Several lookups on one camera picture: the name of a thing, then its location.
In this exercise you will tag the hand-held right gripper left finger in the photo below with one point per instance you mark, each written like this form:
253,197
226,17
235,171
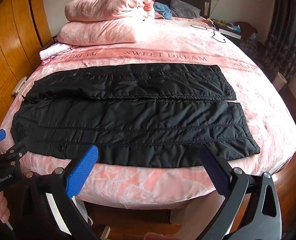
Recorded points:
84,171

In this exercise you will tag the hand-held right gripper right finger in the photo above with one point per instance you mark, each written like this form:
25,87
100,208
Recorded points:
213,170

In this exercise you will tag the black jacket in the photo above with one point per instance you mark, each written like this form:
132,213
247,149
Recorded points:
138,120

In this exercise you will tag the person's left hand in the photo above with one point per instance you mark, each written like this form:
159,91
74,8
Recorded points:
1,207

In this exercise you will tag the person's leg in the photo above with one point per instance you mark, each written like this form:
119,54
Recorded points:
203,215

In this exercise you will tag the wooden wardrobe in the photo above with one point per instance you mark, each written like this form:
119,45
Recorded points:
13,42

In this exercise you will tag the pink white checkered cloth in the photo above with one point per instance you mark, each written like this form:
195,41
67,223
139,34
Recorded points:
53,51

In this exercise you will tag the white waste bin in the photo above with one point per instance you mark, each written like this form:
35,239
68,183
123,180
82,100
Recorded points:
280,78

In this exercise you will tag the dark bedside table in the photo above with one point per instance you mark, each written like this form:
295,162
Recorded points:
231,33
54,39

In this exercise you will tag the pink printed bed blanket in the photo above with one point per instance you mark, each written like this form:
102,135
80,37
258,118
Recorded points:
163,52

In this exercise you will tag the dark checked cloth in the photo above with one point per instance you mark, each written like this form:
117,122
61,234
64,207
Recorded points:
250,45

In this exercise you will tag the dark red cloth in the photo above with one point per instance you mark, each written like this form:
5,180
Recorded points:
246,27

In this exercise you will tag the dark patterned curtain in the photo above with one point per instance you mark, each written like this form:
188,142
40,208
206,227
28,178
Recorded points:
285,30

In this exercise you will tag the grey pillow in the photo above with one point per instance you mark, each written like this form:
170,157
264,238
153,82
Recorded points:
184,8

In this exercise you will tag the blue cloth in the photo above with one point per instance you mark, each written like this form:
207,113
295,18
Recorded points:
163,8

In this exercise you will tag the pink pillow near wall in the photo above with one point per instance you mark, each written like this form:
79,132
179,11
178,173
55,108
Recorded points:
100,30

